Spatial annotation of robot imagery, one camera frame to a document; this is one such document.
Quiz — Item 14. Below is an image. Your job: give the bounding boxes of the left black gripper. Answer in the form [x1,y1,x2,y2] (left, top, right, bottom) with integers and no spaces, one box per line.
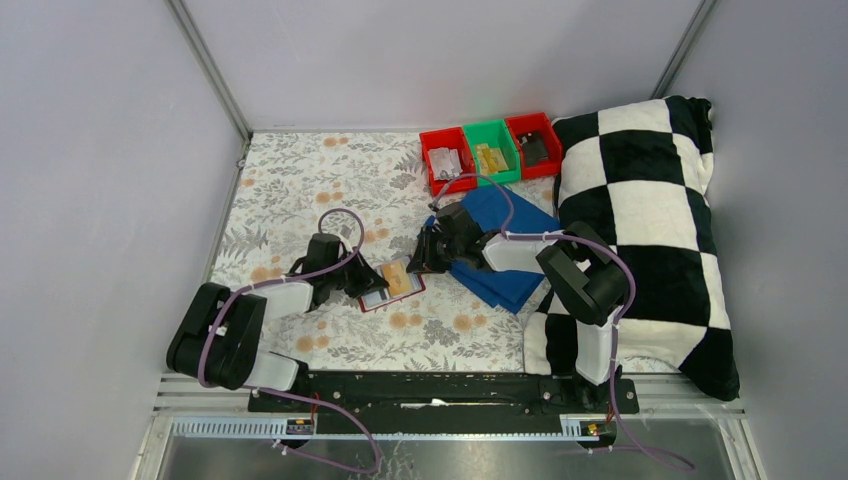
[326,245,389,298]

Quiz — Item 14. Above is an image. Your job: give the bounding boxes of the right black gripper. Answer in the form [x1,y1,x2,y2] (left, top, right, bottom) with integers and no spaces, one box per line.
[406,225,464,274]

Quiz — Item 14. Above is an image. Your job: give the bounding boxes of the red leather card holder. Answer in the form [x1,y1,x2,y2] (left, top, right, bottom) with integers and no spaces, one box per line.
[359,256,426,313]

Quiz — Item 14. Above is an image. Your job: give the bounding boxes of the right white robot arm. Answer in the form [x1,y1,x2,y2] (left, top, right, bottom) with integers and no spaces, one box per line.
[407,203,636,412]

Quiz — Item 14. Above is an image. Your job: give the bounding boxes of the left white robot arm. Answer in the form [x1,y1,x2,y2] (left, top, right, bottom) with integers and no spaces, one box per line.
[166,233,389,411]

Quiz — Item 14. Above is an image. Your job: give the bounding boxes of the silver cards in bin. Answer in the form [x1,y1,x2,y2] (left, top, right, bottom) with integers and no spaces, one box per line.
[427,147,462,181]

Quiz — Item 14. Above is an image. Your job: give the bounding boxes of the gold cards in bin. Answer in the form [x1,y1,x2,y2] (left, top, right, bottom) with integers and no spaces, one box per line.
[475,143,509,176]

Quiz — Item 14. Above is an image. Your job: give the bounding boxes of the black cards in bin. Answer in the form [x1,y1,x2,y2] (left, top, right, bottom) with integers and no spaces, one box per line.
[518,131,549,167]

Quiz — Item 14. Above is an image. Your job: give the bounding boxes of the floral patterned table mat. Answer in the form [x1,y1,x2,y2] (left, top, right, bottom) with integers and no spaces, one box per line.
[210,132,545,372]

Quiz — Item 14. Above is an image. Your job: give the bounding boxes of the blue folded cloth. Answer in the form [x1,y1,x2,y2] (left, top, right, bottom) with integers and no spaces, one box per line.
[441,187,560,314]

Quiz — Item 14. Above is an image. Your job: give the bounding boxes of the left red plastic bin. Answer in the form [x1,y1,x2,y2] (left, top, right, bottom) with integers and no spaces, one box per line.
[419,127,477,196]

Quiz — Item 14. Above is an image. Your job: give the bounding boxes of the red plastic bin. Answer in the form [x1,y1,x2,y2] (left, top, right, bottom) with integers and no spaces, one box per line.
[505,112,563,180]
[419,127,477,196]

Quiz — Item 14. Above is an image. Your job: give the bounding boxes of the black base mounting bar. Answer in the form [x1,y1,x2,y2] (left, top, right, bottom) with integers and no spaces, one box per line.
[248,371,640,435]

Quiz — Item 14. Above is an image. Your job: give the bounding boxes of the green plastic bin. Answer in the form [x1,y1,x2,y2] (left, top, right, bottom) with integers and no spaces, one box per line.
[462,120,522,184]

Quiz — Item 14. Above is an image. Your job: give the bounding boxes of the right red plastic bin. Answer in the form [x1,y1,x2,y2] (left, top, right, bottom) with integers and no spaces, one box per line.
[505,112,563,180]

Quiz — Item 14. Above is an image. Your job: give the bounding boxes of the black white checkered pillow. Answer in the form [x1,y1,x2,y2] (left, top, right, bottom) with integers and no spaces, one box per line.
[552,95,740,402]

